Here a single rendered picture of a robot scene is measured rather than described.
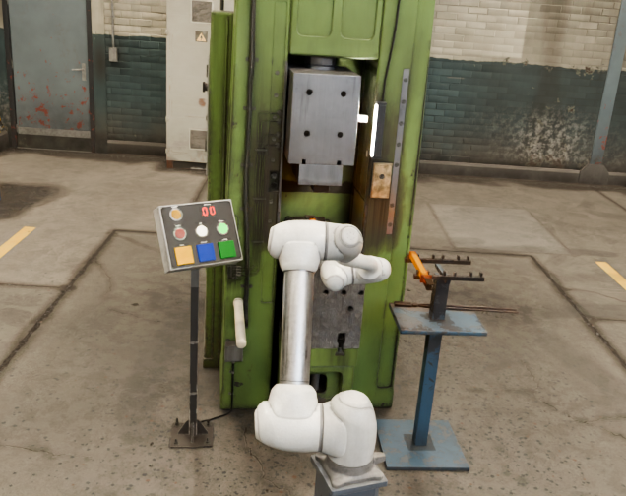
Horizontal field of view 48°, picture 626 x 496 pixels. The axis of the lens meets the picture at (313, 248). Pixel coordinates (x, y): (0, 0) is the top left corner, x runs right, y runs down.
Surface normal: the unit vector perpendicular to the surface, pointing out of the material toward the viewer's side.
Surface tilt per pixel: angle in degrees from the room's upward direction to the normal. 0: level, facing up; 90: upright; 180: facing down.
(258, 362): 90
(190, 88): 90
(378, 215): 90
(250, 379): 90
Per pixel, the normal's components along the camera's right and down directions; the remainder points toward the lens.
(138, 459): 0.07, -0.94
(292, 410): 0.04, -0.24
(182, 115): -0.03, 0.33
